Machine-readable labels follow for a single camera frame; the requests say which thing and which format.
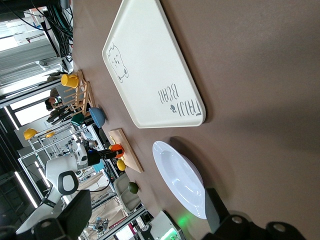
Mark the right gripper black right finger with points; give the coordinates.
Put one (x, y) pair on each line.
(217, 217)

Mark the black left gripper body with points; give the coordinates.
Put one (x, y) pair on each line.
(95, 157)

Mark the wooden drying rack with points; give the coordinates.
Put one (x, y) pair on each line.
(82, 97)

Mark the yellow lemon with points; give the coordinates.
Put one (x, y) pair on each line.
(120, 165)

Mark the green avocado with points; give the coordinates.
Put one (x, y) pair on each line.
(133, 187)

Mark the white metal shelf frame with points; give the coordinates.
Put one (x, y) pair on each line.
(42, 147)

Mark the seated person in background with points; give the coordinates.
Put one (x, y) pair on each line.
(51, 102)

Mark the blue bowl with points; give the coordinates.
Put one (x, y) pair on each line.
(97, 117)

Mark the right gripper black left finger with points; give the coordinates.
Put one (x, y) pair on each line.
(75, 212)

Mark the beige chair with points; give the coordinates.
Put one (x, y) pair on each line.
(126, 195)

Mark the orange mandarin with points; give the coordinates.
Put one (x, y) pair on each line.
(116, 147)

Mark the wooden cutting board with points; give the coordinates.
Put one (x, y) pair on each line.
(130, 155)

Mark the white round plate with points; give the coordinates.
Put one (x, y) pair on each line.
(180, 180)

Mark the brown table cover mat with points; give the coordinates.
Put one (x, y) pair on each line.
(250, 75)

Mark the yellow hard hat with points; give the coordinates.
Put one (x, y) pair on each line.
(30, 133)
(50, 134)

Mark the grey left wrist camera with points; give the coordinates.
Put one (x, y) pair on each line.
(91, 144)

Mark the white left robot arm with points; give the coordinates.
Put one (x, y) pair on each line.
(65, 165)

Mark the dark green cup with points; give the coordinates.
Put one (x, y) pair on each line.
(77, 120)

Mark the cream tray with bear print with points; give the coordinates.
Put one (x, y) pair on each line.
(150, 62)

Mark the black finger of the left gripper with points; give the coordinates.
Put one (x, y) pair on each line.
(116, 154)

